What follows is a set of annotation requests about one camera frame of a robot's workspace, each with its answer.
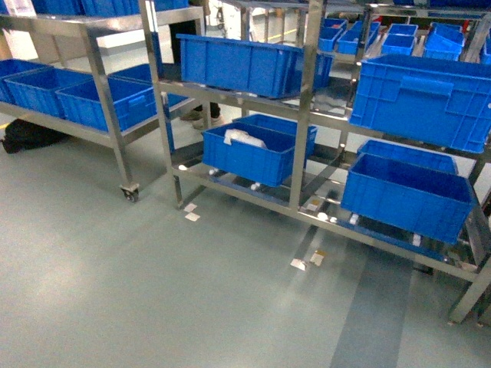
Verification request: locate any steel wheeled cart shelf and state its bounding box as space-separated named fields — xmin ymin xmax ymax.
xmin=1 ymin=1 xmax=203 ymax=202

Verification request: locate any blue crate left front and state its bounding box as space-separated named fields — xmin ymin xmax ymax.
xmin=203 ymin=123 xmax=295 ymax=187

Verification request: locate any steel flow rack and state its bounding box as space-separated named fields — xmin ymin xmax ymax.
xmin=138 ymin=0 xmax=491 ymax=325

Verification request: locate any white plastic bag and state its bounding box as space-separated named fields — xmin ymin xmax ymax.
xmin=223 ymin=129 xmax=267 ymax=149

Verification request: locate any blue crate left rear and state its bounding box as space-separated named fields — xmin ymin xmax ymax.
xmin=232 ymin=113 xmax=318 ymax=162

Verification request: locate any long blue crate on rack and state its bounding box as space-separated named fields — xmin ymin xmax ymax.
xmin=175 ymin=33 xmax=335 ymax=100

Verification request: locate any blue cart crate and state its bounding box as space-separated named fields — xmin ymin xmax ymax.
xmin=0 ymin=59 xmax=52 ymax=104
xmin=55 ymin=77 xmax=159 ymax=133
xmin=5 ymin=68 xmax=93 ymax=119

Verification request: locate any large blue target crate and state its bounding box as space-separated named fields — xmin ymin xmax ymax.
xmin=341 ymin=153 xmax=476 ymax=245

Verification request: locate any blue crate behind target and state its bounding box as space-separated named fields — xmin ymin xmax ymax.
xmin=357 ymin=140 xmax=458 ymax=175

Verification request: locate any large blue crate upper right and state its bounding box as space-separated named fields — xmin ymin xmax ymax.
xmin=349 ymin=54 xmax=490 ymax=153

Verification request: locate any black bag on floor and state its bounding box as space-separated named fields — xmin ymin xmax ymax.
xmin=1 ymin=119 xmax=71 ymax=154

